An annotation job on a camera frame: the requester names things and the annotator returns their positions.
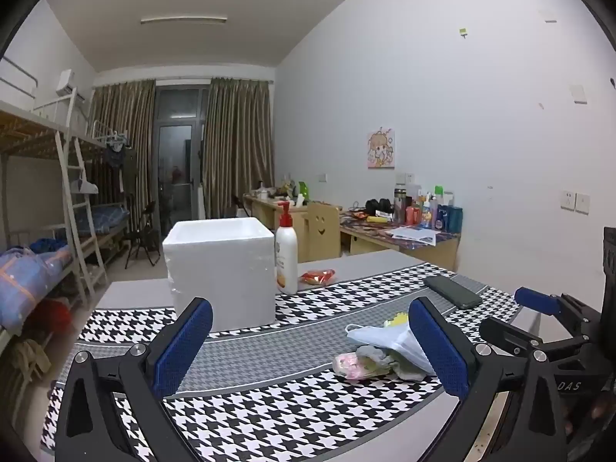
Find brown curtain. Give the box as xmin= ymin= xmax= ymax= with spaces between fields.
xmin=89 ymin=79 xmax=157 ymax=232
xmin=201 ymin=77 xmax=275 ymax=219

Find white air conditioner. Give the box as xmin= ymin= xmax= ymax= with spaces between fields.
xmin=55 ymin=70 xmax=77 ymax=97

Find white foam box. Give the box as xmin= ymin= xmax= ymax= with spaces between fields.
xmin=162 ymin=217 xmax=276 ymax=334

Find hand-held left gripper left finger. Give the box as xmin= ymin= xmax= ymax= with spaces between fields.
xmin=54 ymin=297 xmax=215 ymax=462

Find blue mattress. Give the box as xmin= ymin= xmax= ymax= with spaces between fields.
xmin=91 ymin=204 xmax=131 ymax=234

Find blue checked quilt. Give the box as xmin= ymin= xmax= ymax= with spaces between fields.
xmin=0 ymin=245 xmax=73 ymax=328

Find red cloth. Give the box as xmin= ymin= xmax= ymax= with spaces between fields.
xmin=41 ymin=298 xmax=73 ymax=338

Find houndstooth table cloth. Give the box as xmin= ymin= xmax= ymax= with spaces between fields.
xmin=41 ymin=262 xmax=525 ymax=462

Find hanging dark clothes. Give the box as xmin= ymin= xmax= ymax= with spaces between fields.
xmin=101 ymin=142 xmax=138 ymax=193

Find green and pink plastic packet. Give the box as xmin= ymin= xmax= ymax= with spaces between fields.
xmin=334 ymin=351 xmax=393 ymax=382

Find red snack packet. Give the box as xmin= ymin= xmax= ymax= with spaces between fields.
xmin=299 ymin=269 xmax=336 ymax=286

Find white pump lotion bottle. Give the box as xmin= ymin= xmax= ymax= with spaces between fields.
xmin=275 ymin=201 xmax=299 ymax=295

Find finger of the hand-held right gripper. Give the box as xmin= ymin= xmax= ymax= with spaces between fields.
xmin=479 ymin=316 xmax=581 ymax=363
xmin=514 ymin=287 xmax=603 ymax=342

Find row of toiletry bottles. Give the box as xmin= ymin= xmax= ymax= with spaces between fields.
xmin=405 ymin=185 xmax=464 ymax=233

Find white bed ladder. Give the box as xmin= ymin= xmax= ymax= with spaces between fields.
xmin=54 ymin=130 xmax=109 ymax=294

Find beige cloth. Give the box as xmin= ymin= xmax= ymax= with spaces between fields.
xmin=10 ymin=339 xmax=51 ymax=386

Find wooden chair with smiley cutout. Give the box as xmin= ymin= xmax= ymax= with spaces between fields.
xmin=304 ymin=203 xmax=341 ymax=263

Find person's right hand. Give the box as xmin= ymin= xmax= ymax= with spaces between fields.
xmin=564 ymin=392 xmax=616 ymax=448

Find ceiling tube light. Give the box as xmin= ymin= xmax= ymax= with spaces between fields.
xmin=141 ymin=17 xmax=228 ymax=25

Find pink cartoon wall poster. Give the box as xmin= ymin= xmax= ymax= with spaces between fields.
xmin=367 ymin=130 xmax=396 ymax=169

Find plain wooden desk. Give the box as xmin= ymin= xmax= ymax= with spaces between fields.
xmin=242 ymin=192 xmax=309 ymax=246

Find black phone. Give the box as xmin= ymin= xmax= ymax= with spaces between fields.
xmin=422 ymin=275 xmax=483 ymax=310

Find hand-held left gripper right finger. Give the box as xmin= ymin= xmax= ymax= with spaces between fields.
xmin=408 ymin=297 xmax=572 ymax=462

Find wooden desk with patterned top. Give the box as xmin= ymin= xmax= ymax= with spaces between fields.
xmin=339 ymin=212 xmax=462 ymax=273

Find printed papers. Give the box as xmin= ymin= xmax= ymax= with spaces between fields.
xmin=385 ymin=226 xmax=440 ymax=246

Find glass balcony door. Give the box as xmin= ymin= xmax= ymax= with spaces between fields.
xmin=153 ymin=84 xmax=210 ymax=224

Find black folding chair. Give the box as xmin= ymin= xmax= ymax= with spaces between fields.
xmin=124 ymin=201 xmax=159 ymax=270

